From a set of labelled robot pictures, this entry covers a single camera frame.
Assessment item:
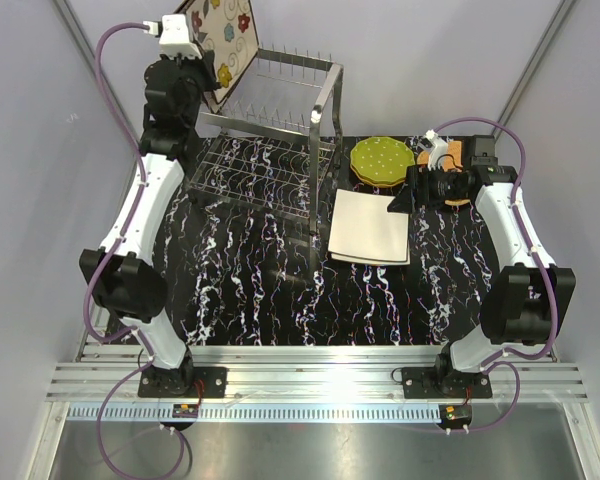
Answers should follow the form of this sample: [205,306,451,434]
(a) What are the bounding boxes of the green polka dot plate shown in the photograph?
[350,137,415,178]

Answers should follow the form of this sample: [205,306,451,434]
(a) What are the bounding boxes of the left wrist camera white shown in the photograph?
[142,14,202,60]

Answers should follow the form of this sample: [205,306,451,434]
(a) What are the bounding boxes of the aluminium frame rail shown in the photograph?
[46,345,588,424]

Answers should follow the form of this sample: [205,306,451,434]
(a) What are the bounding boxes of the fruit pattern square plate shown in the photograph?
[175,0,259,113]

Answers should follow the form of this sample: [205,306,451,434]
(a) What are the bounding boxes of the cream square plate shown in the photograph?
[328,189,410,261]

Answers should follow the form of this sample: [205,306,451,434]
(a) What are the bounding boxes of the stainless steel dish rack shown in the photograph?
[188,48,344,239]

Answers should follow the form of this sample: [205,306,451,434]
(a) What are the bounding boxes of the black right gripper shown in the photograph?
[386,164,468,215]

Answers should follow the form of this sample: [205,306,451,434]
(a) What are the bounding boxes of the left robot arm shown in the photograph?
[79,52,218,397]

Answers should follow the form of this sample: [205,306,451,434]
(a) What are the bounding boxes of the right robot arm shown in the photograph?
[387,130,576,399]

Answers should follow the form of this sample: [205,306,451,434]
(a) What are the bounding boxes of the woven wicker plate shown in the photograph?
[416,140,463,171]
[445,199,470,207]

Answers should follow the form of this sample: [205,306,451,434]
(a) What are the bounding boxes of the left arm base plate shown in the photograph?
[137,366,228,399]

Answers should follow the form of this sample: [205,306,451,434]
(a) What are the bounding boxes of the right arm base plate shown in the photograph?
[400,367,493,400]

